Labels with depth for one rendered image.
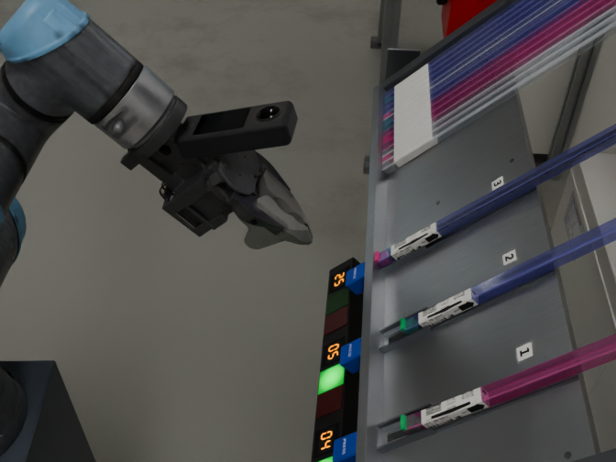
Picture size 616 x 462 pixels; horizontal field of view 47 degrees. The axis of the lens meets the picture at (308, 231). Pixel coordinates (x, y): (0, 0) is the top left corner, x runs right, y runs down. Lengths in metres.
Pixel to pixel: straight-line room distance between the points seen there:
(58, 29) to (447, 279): 0.43
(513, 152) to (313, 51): 1.93
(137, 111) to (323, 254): 1.21
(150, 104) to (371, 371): 0.33
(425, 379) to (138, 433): 0.97
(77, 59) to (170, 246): 1.26
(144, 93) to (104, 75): 0.04
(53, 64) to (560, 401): 0.50
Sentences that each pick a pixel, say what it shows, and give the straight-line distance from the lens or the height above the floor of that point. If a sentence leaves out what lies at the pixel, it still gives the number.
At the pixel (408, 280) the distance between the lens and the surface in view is 0.76.
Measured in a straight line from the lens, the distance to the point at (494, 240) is 0.72.
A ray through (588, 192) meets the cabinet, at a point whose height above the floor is 0.62.
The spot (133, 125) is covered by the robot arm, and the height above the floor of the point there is 0.92.
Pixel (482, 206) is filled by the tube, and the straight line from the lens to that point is 0.74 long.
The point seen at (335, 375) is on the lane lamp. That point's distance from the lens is 0.78.
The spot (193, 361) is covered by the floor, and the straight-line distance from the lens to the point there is 1.63.
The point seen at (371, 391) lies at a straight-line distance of 0.68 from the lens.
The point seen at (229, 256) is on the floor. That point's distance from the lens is 1.84.
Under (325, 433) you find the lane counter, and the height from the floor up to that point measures 0.66.
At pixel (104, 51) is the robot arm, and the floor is 0.98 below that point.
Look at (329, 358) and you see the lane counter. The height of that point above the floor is 0.66.
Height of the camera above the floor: 1.30
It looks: 43 degrees down
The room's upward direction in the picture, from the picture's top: straight up
